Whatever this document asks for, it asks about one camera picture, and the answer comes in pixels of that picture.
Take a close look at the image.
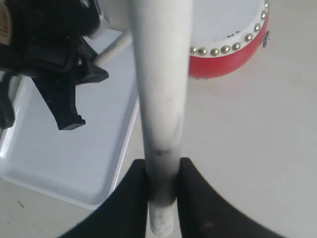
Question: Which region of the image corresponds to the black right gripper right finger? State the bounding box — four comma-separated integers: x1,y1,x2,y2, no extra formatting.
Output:
176,157,258,238

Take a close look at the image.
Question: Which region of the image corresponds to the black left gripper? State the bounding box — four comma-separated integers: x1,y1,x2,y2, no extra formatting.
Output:
0,0,109,130

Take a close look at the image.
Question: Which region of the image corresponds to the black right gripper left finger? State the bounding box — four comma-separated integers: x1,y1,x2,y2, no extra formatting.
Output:
63,159,149,238

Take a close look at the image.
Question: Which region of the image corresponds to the white wooden drumstick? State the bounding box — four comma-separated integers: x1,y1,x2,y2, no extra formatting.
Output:
128,0,193,238
94,31,132,68

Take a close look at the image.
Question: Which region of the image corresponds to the small red drum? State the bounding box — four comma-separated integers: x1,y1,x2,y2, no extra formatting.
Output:
189,0,270,78

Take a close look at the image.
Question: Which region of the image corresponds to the white rectangular plastic tray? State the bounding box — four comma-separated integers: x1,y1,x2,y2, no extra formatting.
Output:
0,40,138,210

